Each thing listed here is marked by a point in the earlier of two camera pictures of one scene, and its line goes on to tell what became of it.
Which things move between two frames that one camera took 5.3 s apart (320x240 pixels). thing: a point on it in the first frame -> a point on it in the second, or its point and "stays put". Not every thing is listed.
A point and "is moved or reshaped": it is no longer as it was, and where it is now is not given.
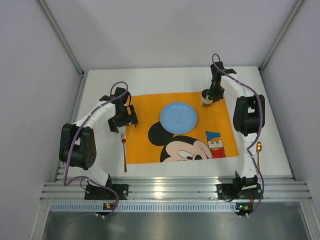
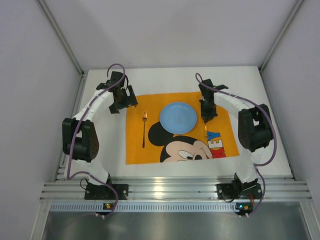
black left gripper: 124,120 -> 123,103
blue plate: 178,118 stays put
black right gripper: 215,92 -> 208,109
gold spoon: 259,146 is moved or reshaped
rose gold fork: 123,140 -> 144,117
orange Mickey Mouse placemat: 212,137 stays put
